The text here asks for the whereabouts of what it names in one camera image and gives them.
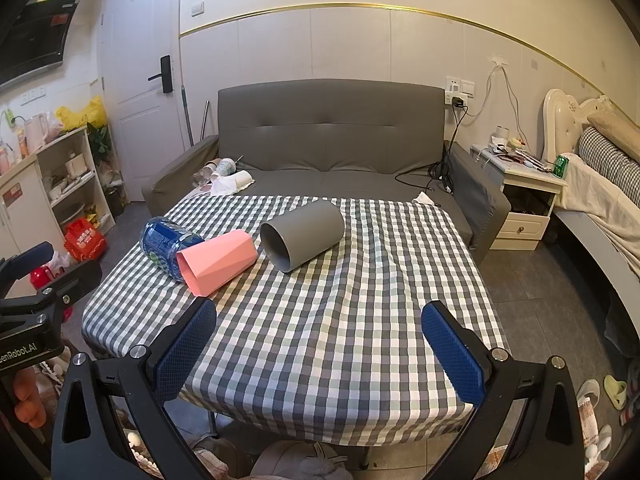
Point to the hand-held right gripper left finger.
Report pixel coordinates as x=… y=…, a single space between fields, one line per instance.
x=182 y=345

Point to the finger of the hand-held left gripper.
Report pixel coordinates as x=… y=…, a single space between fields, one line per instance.
x=75 y=280
x=35 y=254

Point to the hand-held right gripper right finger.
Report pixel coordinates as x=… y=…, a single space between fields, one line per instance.
x=452 y=347

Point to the blue printed cup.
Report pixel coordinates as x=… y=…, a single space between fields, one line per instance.
x=160 y=242

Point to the pink faceted cup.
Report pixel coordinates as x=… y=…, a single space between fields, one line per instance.
x=222 y=260

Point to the grey cup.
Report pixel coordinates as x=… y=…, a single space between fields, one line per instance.
x=312 y=232

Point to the white paper cup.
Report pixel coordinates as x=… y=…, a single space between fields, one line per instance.
x=240 y=180

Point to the drink cup with straw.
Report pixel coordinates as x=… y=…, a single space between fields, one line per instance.
x=226 y=166

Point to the red object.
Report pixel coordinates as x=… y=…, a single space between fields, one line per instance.
x=45 y=277

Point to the red shopping bag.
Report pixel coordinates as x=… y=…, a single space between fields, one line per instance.
x=85 y=240

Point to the white cabinet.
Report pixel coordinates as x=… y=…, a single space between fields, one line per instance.
x=20 y=210

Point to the white open shelf unit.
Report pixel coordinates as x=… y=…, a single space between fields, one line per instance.
x=70 y=170

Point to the pink kettle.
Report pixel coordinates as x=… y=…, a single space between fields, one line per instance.
x=36 y=134

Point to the green plant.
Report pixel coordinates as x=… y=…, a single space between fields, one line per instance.
x=100 y=142

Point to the grey checkered tablecloth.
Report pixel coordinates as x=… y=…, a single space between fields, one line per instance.
x=325 y=320

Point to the white slipper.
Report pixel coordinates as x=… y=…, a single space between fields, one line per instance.
x=587 y=391

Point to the yellow plastic bag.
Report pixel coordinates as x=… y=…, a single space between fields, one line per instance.
x=82 y=115

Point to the white tissue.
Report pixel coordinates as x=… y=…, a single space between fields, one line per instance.
x=425 y=198

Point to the white door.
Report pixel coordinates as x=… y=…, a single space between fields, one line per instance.
x=140 y=140

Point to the white cloth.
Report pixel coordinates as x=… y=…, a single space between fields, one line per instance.
x=222 y=186

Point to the cream nightstand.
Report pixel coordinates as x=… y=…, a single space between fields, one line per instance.
x=525 y=200

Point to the grey cloth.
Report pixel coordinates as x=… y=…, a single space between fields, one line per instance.
x=300 y=460

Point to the yellow-green slipper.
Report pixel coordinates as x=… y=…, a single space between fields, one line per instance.
x=615 y=392

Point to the metal pole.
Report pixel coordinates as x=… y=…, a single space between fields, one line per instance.
x=205 y=117

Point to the beige blanket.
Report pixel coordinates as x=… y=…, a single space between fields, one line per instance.
x=600 y=200

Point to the green can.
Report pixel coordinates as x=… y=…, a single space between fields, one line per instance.
x=560 y=167

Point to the black range hood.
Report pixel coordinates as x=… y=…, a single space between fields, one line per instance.
x=35 y=40

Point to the black charger plug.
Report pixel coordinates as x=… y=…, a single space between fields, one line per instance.
x=458 y=103

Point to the checkered pillow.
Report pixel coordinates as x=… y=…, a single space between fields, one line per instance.
x=610 y=160

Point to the cream bed headboard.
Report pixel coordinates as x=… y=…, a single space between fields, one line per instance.
x=560 y=120

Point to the grey sofa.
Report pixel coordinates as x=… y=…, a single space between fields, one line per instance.
x=325 y=130

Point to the beige pillow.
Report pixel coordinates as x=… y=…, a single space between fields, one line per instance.
x=615 y=127

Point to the grey bed frame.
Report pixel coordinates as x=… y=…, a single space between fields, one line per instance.
x=595 y=255

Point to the white wall outlet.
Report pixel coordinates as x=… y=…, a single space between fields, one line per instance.
x=460 y=87

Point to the white light switch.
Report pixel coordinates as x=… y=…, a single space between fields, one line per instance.
x=197 y=8

